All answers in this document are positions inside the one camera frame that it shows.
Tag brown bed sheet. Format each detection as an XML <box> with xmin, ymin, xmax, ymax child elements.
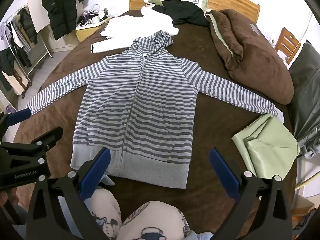
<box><xmin>12</xmin><ymin>10</ymin><xmax>300</xmax><ymax>240</ymax></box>

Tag yellow nightstand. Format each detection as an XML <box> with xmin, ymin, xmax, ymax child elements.
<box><xmin>75</xmin><ymin>17</ymin><xmax>108</xmax><ymax>43</ymax></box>

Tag printed pajama pants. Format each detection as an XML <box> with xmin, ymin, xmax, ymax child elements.
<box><xmin>85</xmin><ymin>189</ymin><xmax>190</xmax><ymax>240</ymax></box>

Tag white fluffy garment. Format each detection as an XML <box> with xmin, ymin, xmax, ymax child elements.
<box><xmin>90</xmin><ymin>6</ymin><xmax>179</xmax><ymax>54</ymax></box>

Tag folded light green cloth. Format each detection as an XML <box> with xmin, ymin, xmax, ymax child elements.
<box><xmin>231</xmin><ymin>114</ymin><xmax>300</xmax><ymax>180</ymax></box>

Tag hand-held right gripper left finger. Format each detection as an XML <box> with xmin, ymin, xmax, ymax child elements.
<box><xmin>26</xmin><ymin>147</ymin><xmax>112</xmax><ymax>240</ymax></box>

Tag long black hooded coat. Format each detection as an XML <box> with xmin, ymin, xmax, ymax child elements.
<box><xmin>41</xmin><ymin>0</ymin><xmax>87</xmax><ymax>40</ymax></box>

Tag brown plush comforter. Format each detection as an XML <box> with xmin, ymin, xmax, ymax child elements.
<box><xmin>205</xmin><ymin>9</ymin><xmax>294</xmax><ymax>105</ymax></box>

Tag black garment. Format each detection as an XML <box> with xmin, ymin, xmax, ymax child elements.
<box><xmin>152</xmin><ymin>0</ymin><xmax>209</xmax><ymax>27</ymax></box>

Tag grey striped zip hoodie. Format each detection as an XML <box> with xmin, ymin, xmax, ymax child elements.
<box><xmin>26</xmin><ymin>30</ymin><xmax>285</xmax><ymax>190</ymax></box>

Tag clothes rack with clothes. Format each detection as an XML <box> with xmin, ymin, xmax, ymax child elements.
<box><xmin>0</xmin><ymin>7</ymin><xmax>53</xmax><ymax>98</ymax></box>

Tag dark grey cloth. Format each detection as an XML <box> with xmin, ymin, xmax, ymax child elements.
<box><xmin>287</xmin><ymin>40</ymin><xmax>320</xmax><ymax>159</ymax></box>

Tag wooden chair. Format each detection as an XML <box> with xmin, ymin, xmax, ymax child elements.
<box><xmin>275</xmin><ymin>27</ymin><xmax>302</xmax><ymax>65</ymax></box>

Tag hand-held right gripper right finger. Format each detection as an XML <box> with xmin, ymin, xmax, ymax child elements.
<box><xmin>209</xmin><ymin>148</ymin><xmax>293</xmax><ymax>240</ymax></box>

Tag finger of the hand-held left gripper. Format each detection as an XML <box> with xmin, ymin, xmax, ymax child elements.
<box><xmin>0</xmin><ymin>126</ymin><xmax>63</xmax><ymax>160</ymax></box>
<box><xmin>0</xmin><ymin>110</ymin><xmax>32</xmax><ymax>135</ymax></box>

